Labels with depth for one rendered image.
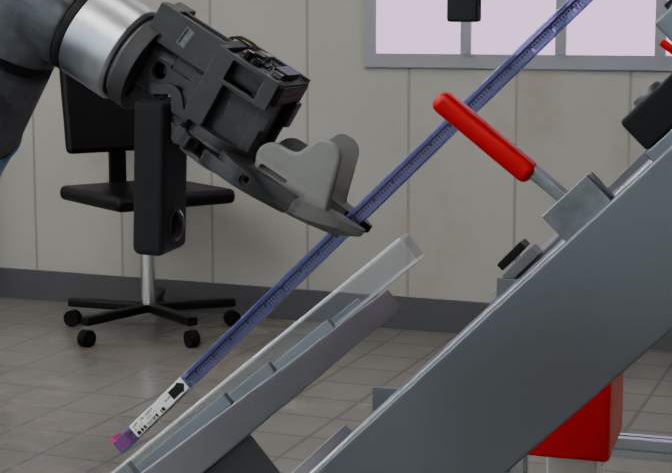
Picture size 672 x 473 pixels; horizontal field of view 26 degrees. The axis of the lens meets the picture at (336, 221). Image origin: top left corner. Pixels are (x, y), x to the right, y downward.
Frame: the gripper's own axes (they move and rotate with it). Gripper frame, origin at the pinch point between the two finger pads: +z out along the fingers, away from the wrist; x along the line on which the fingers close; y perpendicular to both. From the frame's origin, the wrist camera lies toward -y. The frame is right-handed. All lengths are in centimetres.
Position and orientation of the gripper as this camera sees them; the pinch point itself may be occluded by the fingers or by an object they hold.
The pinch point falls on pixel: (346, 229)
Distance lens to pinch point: 104.4
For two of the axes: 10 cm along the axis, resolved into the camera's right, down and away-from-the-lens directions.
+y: 4.9, -8.3, -2.7
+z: 8.2, 5.4, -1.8
